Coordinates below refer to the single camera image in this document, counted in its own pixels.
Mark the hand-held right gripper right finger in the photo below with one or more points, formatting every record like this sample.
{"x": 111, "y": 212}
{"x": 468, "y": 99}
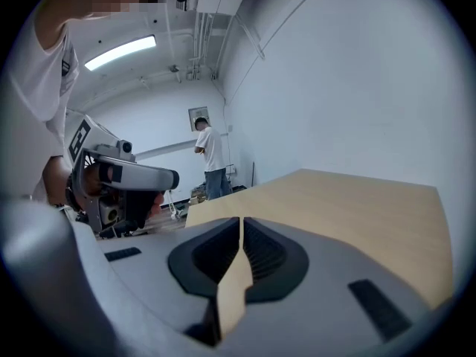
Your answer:
{"x": 334, "y": 273}

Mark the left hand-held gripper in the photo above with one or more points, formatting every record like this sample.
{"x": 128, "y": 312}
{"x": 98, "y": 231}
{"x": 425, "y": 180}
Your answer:
{"x": 80, "y": 140}

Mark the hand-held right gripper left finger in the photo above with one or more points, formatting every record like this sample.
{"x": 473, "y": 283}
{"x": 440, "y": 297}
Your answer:
{"x": 148, "y": 273}

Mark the person's left forearm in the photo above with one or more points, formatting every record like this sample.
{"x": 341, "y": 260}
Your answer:
{"x": 56, "y": 179}

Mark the person's left hand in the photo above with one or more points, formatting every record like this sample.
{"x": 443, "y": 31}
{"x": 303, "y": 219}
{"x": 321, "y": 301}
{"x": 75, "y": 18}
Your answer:
{"x": 141, "y": 206}

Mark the pile of assorted small items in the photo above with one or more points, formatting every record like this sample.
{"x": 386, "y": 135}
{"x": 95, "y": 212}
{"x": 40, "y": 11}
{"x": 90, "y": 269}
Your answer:
{"x": 197, "y": 195}

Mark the wooden table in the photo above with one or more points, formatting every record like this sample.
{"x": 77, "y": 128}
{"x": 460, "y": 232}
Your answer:
{"x": 353, "y": 218}

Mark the long ceiling light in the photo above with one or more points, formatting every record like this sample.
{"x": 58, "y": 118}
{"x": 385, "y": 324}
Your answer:
{"x": 121, "y": 52}

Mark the person's white shirt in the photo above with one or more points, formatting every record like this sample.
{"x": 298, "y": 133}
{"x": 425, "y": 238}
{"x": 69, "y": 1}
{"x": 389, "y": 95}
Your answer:
{"x": 33, "y": 106}

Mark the white ceiling pipes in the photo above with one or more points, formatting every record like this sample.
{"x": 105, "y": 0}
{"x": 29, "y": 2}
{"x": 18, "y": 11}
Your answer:
{"x": 201, "y": 43}

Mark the left hand-held gripper camera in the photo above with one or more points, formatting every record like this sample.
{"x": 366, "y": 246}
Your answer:
{"x": 124, "y": 147}

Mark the grey wall panel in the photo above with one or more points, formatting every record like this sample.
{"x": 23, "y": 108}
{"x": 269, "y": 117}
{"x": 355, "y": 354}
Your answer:
{"x": 198, "y": 115}

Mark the white wall conduit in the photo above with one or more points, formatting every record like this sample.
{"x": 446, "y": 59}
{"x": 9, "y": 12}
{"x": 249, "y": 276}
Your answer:
{"x": 253, "y": 39}

